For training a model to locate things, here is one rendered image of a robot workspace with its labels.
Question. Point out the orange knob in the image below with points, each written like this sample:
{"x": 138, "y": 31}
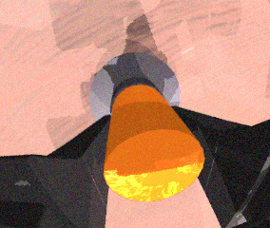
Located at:
{"x": 150, "y": 155}

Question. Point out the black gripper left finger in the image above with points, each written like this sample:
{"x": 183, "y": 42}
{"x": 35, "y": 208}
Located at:
{"x": 70, "y": 181}

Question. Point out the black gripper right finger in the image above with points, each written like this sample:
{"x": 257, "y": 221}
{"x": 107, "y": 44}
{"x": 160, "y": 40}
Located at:
{"x": 236, "y": 159}

